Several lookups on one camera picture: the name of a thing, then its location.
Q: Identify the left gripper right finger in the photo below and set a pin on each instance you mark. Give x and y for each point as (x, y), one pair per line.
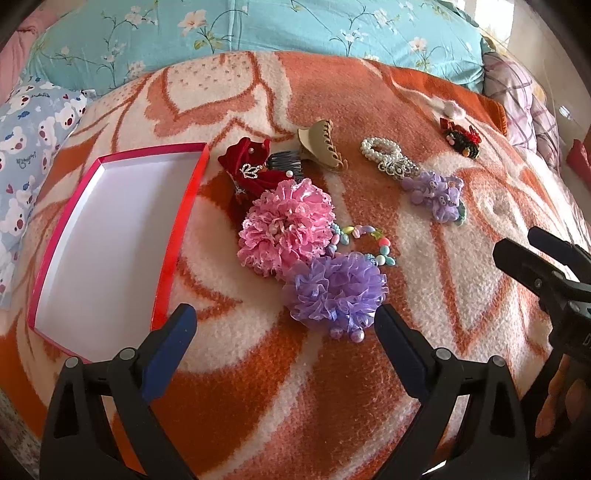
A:
(492, 440)

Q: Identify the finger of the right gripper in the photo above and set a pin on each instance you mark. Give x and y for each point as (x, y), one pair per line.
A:
(568, 254)
(548, 282)

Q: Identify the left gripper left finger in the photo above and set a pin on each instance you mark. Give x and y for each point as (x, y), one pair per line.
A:
(78, 442)

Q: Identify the purple organza flower scrunchie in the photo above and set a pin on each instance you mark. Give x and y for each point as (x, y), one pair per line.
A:
(338, 296)

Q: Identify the pink ribbon flower scrunchie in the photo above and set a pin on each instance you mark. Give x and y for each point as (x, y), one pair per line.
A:
(286, 225)

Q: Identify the beige claw hair clip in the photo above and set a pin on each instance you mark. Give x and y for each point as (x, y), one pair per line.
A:
(316, 141)

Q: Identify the black hair comb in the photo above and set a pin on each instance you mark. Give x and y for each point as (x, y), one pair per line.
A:
(288, 162)

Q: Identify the dark red velvet bow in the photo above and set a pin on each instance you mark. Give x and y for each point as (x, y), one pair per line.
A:
(245, 164)

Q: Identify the right hand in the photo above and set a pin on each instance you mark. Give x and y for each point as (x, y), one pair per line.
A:
(562, 397)

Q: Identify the red object at edge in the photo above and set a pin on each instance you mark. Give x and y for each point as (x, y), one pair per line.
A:
(578, 160)

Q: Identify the red black hair clip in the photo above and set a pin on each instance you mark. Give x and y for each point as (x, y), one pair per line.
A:
(465, 142)

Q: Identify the plaid purple pillow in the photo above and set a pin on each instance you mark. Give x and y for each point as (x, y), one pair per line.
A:
(530, 124)

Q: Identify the red shallow gift box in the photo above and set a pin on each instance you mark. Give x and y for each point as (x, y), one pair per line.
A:
(105, 279)

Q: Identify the orange white fleece blanket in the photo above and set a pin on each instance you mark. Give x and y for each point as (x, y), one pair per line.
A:
(262, 393)

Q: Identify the bear print blue pillow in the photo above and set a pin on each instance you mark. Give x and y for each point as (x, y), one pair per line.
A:
(36, 120)

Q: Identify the pink quilt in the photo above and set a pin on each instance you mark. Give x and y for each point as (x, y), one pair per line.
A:
(15, 53)

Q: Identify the blue floral pillow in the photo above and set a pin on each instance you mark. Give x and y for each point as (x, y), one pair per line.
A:
(103, 44)

